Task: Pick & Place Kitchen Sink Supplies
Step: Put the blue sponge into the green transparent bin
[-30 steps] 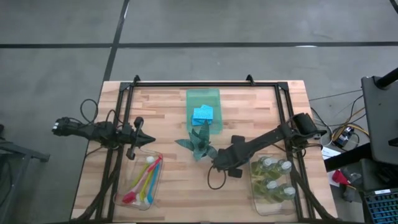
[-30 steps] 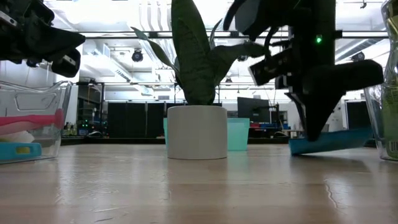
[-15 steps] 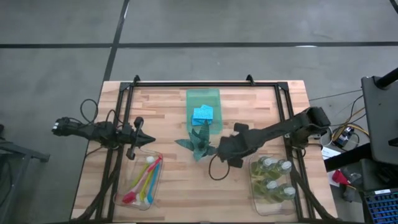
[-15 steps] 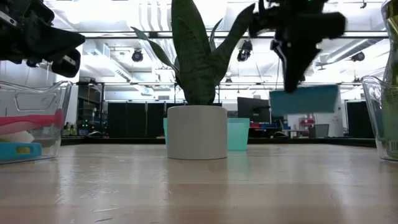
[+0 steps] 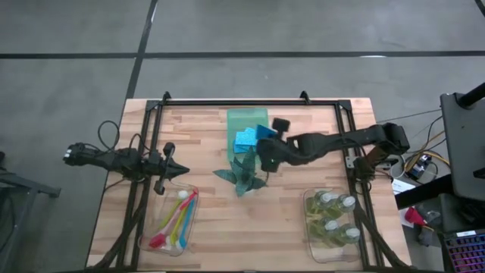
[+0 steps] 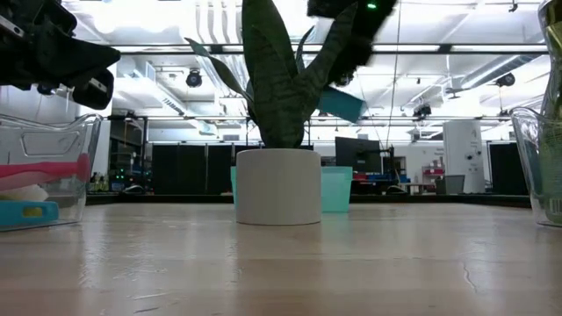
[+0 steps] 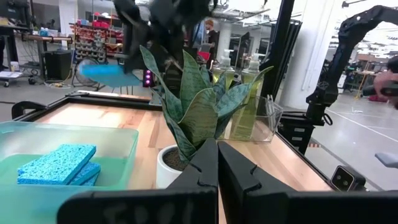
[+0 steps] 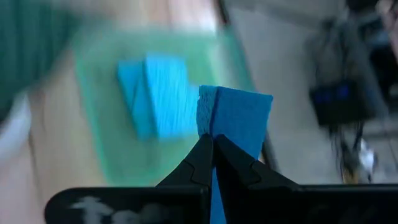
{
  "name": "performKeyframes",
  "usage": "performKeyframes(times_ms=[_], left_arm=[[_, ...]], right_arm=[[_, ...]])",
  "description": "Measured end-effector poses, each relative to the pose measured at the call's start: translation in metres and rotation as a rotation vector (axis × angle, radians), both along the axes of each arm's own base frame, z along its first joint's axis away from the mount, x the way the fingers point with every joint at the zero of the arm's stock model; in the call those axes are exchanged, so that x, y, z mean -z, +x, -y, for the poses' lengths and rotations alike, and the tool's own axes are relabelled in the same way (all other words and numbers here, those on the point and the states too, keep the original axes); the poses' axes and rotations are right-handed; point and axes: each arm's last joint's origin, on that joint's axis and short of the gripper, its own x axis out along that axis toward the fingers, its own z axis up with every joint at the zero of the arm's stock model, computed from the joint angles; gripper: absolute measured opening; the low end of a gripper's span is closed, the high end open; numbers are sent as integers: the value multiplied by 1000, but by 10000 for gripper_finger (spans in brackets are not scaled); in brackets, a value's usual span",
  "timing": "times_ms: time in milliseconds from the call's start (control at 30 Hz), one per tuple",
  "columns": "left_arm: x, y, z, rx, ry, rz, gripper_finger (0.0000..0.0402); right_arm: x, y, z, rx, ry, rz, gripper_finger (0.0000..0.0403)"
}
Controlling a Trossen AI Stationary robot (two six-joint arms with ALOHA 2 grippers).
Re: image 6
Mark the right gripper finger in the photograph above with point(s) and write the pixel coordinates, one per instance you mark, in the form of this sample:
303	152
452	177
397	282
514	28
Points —
353	61

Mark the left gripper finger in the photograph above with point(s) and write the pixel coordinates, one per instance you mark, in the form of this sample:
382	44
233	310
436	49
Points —
83	49
81	66

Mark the dark teal sponge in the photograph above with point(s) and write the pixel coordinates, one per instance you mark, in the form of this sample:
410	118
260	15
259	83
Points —
344	105

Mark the red and pink dish brush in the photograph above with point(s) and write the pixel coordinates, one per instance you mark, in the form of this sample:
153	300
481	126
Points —
44	169

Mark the blue dish brush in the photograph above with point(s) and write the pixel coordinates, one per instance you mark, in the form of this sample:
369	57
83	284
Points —
13	213

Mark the clear yellow dish soap bottle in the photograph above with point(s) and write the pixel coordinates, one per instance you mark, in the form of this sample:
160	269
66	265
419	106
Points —
555	44

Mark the black ceiling spotlight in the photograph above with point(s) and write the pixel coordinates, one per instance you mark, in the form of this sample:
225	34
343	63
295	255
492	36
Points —
45	90
193	79
421	109
506	80

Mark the clear plastic bin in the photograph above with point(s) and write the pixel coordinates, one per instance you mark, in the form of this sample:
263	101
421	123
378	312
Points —
66	123
520	140

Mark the black computer monitor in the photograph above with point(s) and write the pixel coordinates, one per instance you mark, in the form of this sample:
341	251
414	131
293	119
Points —
358	155

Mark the black shelving rack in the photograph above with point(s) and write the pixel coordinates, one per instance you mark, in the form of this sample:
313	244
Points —
127	153

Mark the green translucent plastic bin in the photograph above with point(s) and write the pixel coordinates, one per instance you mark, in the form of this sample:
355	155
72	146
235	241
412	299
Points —
337	188

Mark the white cylindrical pillar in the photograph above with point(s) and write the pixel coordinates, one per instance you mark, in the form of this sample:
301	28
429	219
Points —
463	153

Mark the black partition panels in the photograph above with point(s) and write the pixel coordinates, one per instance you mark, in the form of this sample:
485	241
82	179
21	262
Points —
184	169

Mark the snake plant in white pot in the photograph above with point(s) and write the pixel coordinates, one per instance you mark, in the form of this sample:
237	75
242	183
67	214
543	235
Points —
278	188

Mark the black display panel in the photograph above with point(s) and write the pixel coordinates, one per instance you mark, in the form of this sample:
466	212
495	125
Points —
507	167

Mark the long black light rail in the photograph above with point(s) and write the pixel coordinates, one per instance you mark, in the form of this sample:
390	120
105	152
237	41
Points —
445	48

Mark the black aluminium table frame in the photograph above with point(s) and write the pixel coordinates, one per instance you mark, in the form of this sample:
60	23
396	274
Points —
175	198

